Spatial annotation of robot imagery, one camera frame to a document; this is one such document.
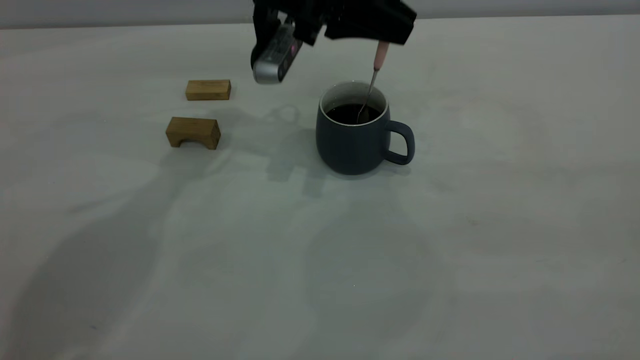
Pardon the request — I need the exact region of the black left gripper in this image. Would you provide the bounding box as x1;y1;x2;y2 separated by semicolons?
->
252;0;417;48

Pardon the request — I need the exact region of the pink handled metal spoon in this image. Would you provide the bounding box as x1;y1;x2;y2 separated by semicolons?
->
356;41;391;125

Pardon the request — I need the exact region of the dark grey ceramic mug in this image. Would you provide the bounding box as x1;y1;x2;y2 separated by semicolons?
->
315;81;416;176

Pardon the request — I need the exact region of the dark coffee liquid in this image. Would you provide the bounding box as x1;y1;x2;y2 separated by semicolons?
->
326;103;382;126

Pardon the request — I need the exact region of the flat rectangular wooden block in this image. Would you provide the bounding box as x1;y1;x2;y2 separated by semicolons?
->
185;79;232;102

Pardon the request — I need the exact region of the arched wooden block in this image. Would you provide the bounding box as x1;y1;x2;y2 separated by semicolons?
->
165;116;222;151

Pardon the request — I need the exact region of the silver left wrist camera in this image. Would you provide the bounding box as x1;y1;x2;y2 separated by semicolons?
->
251;22;304;85

